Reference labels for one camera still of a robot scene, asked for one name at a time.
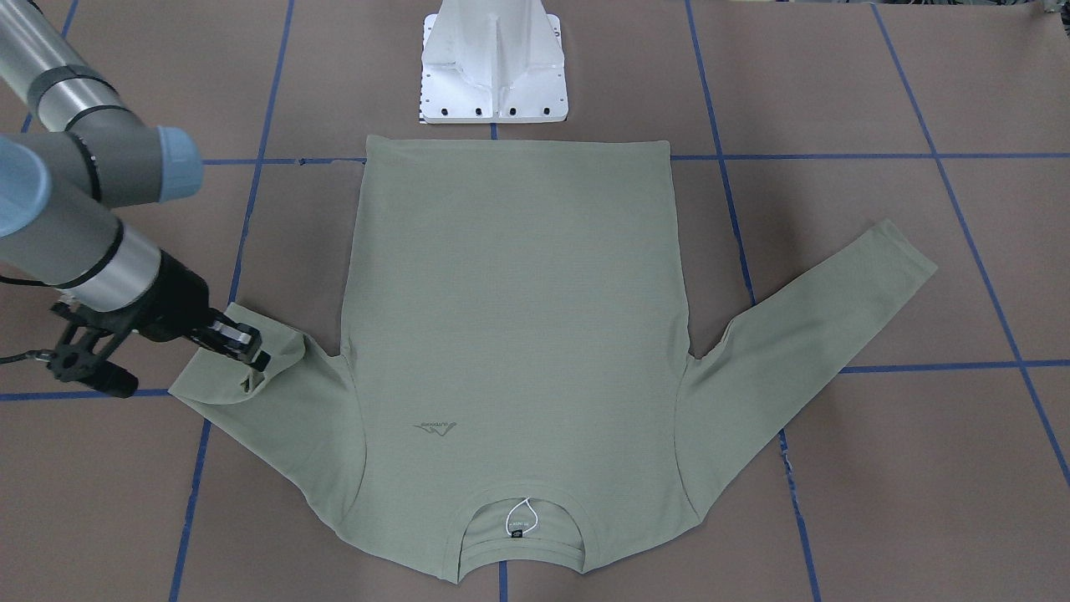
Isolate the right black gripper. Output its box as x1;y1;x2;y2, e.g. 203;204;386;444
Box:
129;252;271;373

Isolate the olive green long-sleeve shirt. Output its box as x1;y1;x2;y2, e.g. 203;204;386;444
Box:
171;135;936;584

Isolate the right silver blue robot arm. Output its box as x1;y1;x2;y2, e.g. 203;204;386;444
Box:
3;1;270;382

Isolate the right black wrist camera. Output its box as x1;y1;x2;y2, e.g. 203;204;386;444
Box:
46;300;139;399

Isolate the camera black cable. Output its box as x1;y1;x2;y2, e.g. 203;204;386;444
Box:
0;274;59;365

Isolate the white pedestal column base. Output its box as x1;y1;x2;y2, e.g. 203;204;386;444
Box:
418;1;569;125

